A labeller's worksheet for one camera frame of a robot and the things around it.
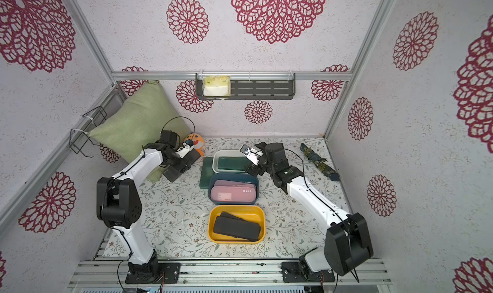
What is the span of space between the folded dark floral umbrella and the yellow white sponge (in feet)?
1.80

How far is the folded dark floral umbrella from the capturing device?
1049 millimetres

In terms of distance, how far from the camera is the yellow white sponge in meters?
0.91
